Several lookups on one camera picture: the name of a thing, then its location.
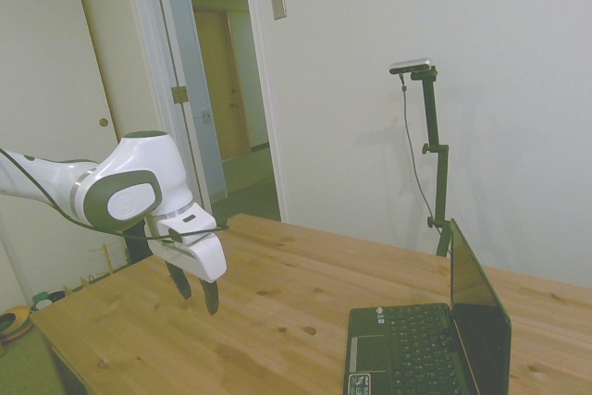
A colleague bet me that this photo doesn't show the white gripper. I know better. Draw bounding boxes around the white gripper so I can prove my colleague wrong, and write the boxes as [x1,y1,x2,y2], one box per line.
[146,203,228,316]

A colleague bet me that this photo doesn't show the black laptop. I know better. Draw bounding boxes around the black laptop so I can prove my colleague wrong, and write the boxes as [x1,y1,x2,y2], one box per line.
[342,217,512,395]

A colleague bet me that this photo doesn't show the wooden dish rack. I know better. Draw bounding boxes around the wooden dish rack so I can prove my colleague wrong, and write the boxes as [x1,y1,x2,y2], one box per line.
[62,242,131,295]

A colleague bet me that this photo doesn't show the stacked colourful bowls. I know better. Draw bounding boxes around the stacked colourful bowls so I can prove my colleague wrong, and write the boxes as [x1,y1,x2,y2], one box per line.
[0,304,34,345]

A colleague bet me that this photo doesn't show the white open door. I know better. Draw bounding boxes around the white open door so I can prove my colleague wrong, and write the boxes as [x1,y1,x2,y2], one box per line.
[150,0,228,205]

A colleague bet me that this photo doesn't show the wooden hallway door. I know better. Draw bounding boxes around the wooden hallway door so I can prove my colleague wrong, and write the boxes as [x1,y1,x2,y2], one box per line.
[192,7,252,161]

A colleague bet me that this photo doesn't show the white closet door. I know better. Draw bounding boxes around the white closet door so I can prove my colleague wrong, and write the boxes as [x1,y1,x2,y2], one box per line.
[0,0,122,165]

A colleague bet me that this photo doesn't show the grey camera cable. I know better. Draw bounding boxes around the grey camera cable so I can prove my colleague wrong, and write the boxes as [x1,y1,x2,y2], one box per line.
[399,73,438,220]

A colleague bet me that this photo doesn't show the black camera stand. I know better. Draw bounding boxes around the black camera stand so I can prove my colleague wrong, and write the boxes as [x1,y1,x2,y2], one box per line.
[409,66,452,258]

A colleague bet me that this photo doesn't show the silver exterior camera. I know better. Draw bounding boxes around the silver exterior camera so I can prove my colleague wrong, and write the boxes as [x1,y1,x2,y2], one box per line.
[388,57,435,76]

